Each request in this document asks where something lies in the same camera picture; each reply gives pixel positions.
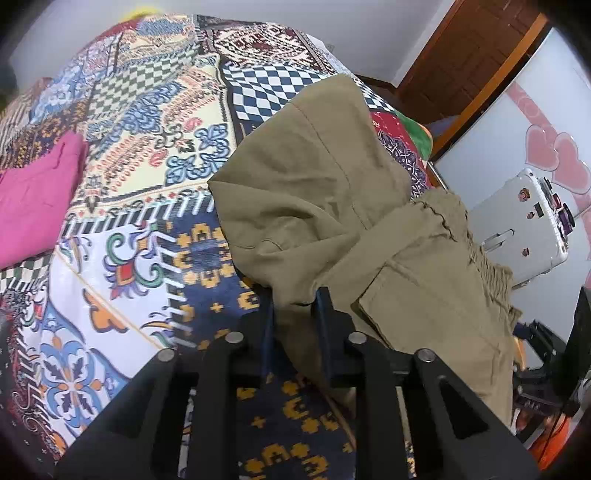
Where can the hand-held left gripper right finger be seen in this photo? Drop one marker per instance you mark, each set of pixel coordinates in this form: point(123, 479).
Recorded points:
point(323, 341)

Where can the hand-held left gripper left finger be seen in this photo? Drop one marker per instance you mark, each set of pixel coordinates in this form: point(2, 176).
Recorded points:
point(267, 337)

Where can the olive green pants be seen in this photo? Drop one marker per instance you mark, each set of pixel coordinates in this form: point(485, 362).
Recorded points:
point(332, 184)

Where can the white stickered suitcase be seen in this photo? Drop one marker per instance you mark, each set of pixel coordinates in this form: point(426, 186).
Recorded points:
point(521, 230)

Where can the green cloth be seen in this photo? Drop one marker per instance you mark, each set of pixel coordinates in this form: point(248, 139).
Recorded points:
point(415, 134)

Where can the patchwork printed blanket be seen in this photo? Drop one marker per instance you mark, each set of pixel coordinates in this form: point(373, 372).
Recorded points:
point(152, 138)

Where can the pink folded garment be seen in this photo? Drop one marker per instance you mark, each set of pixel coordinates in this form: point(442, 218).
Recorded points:
point(37, 203)

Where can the brown wooden door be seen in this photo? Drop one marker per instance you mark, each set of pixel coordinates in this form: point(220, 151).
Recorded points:
point(480, 55)

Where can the yellow curved object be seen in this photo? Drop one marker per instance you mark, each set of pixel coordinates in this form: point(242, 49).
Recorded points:
point(138, 13)

